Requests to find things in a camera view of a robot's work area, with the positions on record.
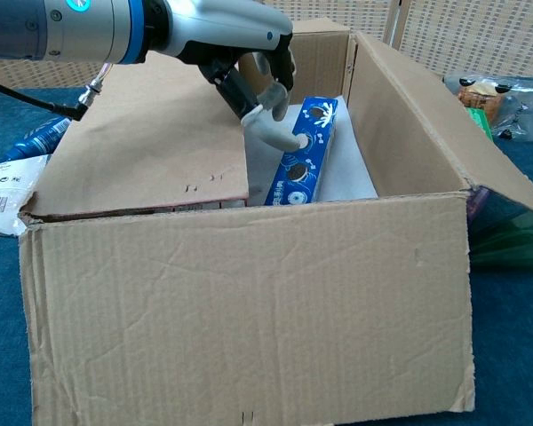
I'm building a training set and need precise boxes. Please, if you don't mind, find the white printed food bag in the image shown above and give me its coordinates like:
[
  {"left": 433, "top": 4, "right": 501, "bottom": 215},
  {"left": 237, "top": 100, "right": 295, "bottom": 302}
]
[{"left": 0, "top": 154, "right": 52, "bottom": 239}]

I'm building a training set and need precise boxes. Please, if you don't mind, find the blue cookie box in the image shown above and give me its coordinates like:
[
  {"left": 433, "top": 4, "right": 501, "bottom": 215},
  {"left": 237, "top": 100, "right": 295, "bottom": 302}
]
[{"left": 264, "top": 98, "right": 340, "bottom": 208}]

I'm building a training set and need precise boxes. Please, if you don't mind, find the large cardboard box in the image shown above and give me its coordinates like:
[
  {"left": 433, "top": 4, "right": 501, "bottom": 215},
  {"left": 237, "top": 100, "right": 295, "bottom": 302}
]
[{"left": 17, "top": 17, "right": 533, "bottom": 426}]

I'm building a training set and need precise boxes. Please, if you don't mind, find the clear bag with cakes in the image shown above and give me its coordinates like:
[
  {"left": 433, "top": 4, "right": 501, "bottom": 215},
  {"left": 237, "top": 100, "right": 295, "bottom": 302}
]
[{"left": 443, "top": 74, "right": 533, "bottom": 142}]

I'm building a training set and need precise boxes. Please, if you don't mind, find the green printed box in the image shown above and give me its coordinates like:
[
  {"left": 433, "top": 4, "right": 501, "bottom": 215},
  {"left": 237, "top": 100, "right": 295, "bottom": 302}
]
[{"left": 465, "top": 106, "right": 495, "bottom": 141}]

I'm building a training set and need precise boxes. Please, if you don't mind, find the small purple box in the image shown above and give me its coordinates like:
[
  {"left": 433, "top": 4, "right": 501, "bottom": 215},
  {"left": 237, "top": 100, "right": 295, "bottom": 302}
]
[{"left": 465, "top": 185, "right": 492, "bottom": 225}]

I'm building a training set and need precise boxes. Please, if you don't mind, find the bamboo folding screen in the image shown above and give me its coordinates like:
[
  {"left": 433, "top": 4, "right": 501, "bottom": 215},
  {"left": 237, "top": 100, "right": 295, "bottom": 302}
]
[{"left": 0, "top": 0, "right": 533, "bottom": 90}]

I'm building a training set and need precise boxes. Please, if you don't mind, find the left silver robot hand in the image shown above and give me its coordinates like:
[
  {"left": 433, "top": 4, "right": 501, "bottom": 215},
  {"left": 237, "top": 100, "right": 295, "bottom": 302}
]
[{"left": 144, "top": 0, "right": 310, "bottom": 152}]

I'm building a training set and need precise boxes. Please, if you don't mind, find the green transparent plastic bag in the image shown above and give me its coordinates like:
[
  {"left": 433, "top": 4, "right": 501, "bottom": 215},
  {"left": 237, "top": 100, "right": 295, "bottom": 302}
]
[{"left": 468, "top": 194, "right": 533, "bottom": 268}]

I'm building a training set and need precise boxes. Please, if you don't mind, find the blue squeeze tube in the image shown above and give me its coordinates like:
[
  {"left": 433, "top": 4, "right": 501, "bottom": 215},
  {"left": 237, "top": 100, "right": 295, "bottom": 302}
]
[{"left": 2, "top": 117, "right": 72, "bottom": 162}]

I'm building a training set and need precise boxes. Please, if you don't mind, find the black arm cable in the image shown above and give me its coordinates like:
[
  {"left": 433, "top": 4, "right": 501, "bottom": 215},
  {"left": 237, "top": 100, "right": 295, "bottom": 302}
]
[{"left": 0, "top": 75, "right": 104, "bottom": 122}]

